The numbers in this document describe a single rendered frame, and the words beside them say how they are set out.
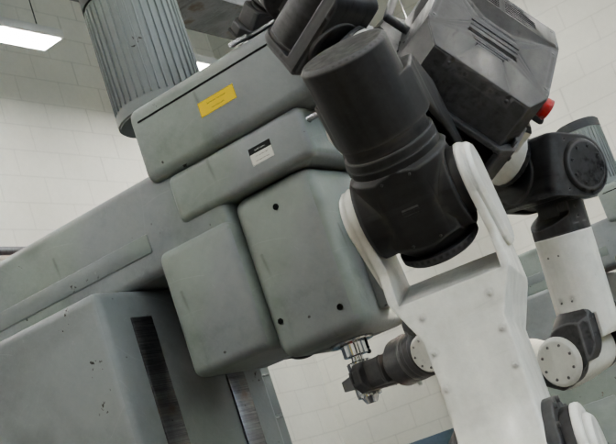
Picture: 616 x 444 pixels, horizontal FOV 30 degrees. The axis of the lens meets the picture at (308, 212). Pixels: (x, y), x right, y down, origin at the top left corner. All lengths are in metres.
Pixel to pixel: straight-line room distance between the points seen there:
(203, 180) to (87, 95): 6.81
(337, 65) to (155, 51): 1.11
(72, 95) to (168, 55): 6.50
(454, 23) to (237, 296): 0.81
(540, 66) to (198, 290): 0.89
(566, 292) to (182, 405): 0.87
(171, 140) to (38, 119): 6.25
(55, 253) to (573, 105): 6.81
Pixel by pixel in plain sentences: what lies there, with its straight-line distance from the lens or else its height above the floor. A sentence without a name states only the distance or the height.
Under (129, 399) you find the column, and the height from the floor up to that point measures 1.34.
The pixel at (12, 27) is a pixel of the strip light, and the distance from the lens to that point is 7.40.
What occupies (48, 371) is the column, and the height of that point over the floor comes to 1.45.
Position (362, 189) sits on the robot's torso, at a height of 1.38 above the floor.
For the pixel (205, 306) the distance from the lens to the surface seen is 2.21.
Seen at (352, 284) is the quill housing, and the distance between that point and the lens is 2.07.
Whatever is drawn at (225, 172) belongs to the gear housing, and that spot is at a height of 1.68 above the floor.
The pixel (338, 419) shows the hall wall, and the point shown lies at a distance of 9.90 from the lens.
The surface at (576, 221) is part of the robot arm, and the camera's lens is 1.79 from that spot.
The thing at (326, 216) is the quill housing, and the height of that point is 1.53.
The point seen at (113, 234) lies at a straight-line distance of 2.37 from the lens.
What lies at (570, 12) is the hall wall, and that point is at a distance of 9.05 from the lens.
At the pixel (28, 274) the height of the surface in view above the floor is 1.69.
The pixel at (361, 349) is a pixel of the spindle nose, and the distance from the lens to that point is 2.15.
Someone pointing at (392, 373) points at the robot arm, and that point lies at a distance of 2.05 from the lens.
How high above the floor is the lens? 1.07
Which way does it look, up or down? 13 degrees up
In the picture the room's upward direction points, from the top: 19 degrees counter-clockwise
